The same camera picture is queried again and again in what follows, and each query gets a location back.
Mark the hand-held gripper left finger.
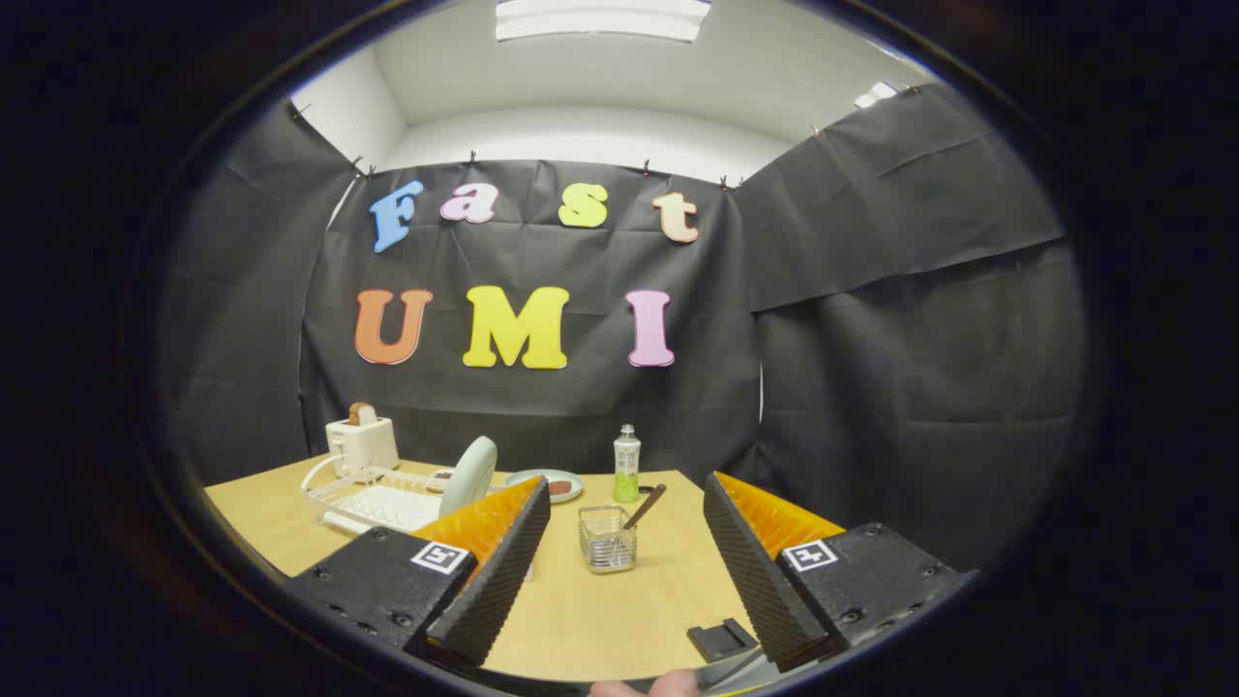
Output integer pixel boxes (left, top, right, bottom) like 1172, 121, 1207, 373
287, 474, 553, 669

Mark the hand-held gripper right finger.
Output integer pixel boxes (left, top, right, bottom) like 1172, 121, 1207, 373
704, 471, 979, 674

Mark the metal wire basket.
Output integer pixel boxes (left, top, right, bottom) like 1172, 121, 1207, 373
578, 504, 638, 574

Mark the wooden handled spoon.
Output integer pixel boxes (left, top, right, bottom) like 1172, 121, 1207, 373
622, 483, 668, 531

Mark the white wire dish rack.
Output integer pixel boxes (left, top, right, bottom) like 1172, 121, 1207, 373
300, 455, 529, 536

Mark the pale green plate with food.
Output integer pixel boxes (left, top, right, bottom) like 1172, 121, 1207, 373
503, 469, 585, 504

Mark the black table clamp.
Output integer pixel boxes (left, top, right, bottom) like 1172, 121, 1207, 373
687, 618, 761, 664

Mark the green drink bottle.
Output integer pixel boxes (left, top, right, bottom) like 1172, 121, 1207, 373
613, 423, 642, 503

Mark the white toaster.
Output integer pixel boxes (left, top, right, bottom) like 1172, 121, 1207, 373
325, 416, 400, 481

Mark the black backdrop cloth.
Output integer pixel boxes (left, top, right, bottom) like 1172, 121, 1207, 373
155, 82, 1090, 572

